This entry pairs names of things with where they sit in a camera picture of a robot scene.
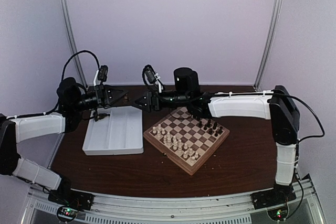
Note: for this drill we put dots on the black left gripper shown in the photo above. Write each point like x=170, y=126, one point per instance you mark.
x=104, y=96

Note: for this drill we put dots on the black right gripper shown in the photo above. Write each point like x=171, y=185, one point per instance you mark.
x=151, y=100

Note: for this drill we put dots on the wooden chess board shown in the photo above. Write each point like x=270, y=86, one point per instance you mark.
x=182, y=118

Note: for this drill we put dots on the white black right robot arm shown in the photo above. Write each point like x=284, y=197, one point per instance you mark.
x=275, y=106

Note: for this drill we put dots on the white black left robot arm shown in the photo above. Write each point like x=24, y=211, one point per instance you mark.
x=73, y=100

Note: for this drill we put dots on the pile of dark chess pieces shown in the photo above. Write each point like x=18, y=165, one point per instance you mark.
x=101, y=116

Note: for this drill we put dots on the white chess pieces group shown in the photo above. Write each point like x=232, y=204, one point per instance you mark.
x=181, y=145

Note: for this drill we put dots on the left controller board with LEDs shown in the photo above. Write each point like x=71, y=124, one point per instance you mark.
x=66, y=214

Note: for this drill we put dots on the controller board with leds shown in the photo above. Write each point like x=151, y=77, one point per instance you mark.
x=278, y=213
x=66, y=214

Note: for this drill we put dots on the right controller board with LEDs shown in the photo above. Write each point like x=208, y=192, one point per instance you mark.
x=278, y=213

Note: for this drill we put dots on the white plastic sorting tray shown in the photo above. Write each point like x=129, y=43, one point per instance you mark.
x=119, y=133

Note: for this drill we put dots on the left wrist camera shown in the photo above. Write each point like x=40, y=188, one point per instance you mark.
x=101, y=75

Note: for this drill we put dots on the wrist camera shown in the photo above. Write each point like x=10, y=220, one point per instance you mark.
x=154, y=78
x=101, y=75

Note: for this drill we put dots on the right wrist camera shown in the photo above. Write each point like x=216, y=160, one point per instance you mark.
x=154, y=78

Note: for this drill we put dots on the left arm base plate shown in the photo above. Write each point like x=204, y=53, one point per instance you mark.
x=75, y=199

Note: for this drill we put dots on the aluminium left corner post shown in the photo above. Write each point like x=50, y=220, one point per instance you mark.
x=71, y=41

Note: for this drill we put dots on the aluminium corner post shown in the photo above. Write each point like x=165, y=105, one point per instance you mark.
x=71, y=41
x=276, y=10

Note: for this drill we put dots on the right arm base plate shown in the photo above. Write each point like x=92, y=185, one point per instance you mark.
x=271, y=197

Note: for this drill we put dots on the aluminium right corner post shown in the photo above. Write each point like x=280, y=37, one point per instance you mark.
x=276, y=10

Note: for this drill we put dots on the aluminium front frame rail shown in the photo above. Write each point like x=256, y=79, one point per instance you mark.
x=235, y=208

